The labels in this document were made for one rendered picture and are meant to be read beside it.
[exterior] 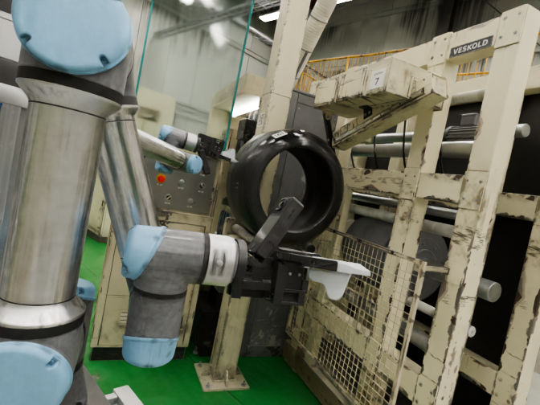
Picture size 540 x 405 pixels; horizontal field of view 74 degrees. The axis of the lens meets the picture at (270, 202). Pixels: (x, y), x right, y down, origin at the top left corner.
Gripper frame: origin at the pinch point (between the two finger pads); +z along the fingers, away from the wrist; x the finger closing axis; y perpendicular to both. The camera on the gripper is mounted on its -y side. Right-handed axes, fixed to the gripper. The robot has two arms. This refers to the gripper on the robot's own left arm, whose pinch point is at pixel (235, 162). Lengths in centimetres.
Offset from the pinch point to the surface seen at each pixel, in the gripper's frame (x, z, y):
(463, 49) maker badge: -40, 70, 74
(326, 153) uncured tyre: -11.3, 37.4, 16.7
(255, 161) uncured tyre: -10.5, 4.9, 2.4
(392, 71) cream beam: -34, 42, 54
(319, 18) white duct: 52, 41, 106
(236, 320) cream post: 26, 35, -83
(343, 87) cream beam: -2, 41, 52
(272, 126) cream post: 27.1, 22.3, 26.9
